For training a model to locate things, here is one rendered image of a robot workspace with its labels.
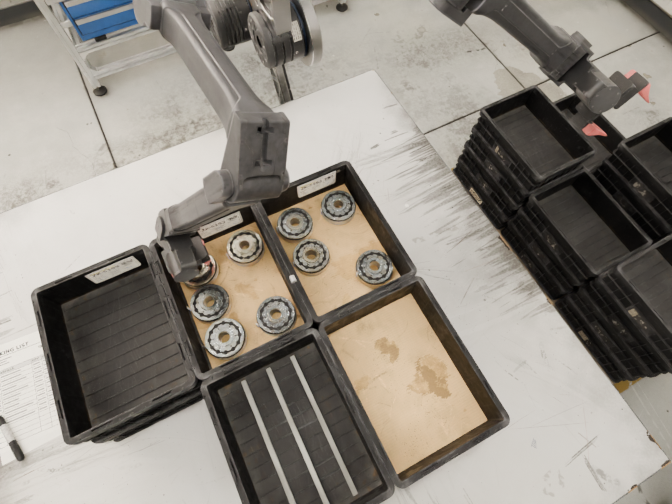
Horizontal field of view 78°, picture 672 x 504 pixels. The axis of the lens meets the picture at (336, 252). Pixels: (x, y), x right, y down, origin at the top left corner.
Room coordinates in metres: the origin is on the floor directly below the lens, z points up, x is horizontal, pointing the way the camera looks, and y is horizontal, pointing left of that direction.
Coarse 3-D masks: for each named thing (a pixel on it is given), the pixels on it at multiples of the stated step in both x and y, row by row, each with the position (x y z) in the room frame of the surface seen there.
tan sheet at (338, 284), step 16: (288, 208) 0.62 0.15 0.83; (304, 208) 0.62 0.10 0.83; (320, 208) 0.62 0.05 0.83; (272, 224) 0.56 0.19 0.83; (320, 224) 0.57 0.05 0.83; (352, 224) 0.57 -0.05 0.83; (368, 224) 0.57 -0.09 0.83; (320, 240) 0.51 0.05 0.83; (336, 240) 0.51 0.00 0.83; (352, 240) 0.52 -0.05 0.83; (368, 240) 0.52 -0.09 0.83; (288, 256) 0.46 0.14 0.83; (336, 256) 0.46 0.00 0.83; (352, 256) 0.47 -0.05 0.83; (336, 272) 0.41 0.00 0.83; (352, 272) 0.42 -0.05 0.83; (304, 288) 0.36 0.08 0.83; (320, 288) 0.37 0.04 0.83; (336, 288) 0.37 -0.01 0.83; (352, 288) 0.37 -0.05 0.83; (368, 288) 0.37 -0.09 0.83; (320, 304) 0.32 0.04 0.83; (336, 304) 0.32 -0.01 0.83
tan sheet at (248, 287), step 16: (224, 240) 0.50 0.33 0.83; (224, 256) 0.45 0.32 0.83; (224, 272) 0.40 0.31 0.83; (240, 272) 0.40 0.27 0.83; (256, 272) 0.41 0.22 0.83; (272, 272) 0.41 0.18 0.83; (224, 288) 0.35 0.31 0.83; (240, 288) 0.36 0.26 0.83; (256, 288) 0.36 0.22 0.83; (272, 288) 0.36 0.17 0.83; (208, 304) 0.31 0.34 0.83; (240, 304) 0.31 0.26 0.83; (256, 304) 0.31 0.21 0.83; (240, 320) 0.27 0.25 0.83; (256, 320) 0.27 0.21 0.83; (224, 336) 0.22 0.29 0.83; (256, 336) 0.22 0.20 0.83; (272, 336) 0.23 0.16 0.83; (208, 352) 0.18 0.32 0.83
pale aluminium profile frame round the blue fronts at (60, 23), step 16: (48, 0) 1.83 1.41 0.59; (64, 0) 1.86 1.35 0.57; (320, 0) 2.57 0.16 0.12; (48, 16) 1.82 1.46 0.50; (64, 16) 2.12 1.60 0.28; (64, 32) 1.83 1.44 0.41; (128, 32) 1.98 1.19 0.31; (144, 32) 2.01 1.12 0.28; (80, 48) 1.84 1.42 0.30; (96, 48) 1.88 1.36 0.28; (160, 48) 2.06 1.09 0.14; (80, 64) 1.82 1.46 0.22; (112, 64) 1.91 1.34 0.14; (128, 64) 1.93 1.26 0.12; (96, 80) 1.83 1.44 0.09
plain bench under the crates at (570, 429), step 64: (320, 128) 1.03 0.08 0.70; (384, 128) 1.04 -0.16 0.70; (64, 192) 0.72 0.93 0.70; (128, 192) 0.73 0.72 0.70; (192, 192) 0.74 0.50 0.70; (384, 192) 0.77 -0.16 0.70; (448, 192) 0.78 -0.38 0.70; (0, 256) 0.47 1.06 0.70; (64, 256) 0.48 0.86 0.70; (448, 256) 0.53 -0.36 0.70; (512, 256) 0.54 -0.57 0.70; (0, 320) 0.27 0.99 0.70; (512, 320) 0.33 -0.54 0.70; (512, 384) 0.14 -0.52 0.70; (576, 384) 0.15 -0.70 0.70; (64, 448) -0.07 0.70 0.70; (128, 448) -0.06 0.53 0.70; (192, 448) -0.05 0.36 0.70; (512, 448) -0.02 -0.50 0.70; (576, 448) -0.02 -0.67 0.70; (640, 448) -0.01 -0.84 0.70
